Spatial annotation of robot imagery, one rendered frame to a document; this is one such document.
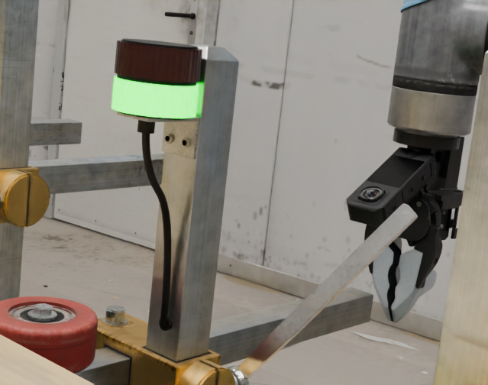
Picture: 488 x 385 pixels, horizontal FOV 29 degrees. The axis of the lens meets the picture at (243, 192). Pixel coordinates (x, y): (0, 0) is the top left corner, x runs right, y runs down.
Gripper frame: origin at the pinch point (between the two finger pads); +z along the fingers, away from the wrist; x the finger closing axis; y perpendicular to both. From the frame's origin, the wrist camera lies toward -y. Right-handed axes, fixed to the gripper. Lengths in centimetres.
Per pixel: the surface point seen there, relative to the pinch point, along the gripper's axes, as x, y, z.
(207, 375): -8.4, -38.3, -4.1
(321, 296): -12.6, -31.2, -10.3
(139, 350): -2.4, -39.8, -4.4
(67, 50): 319, 200, -1
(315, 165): 174, 214, 28
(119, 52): -3, -45, -27
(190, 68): -7, -42, -27
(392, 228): -16.8, -29.1, -16.4
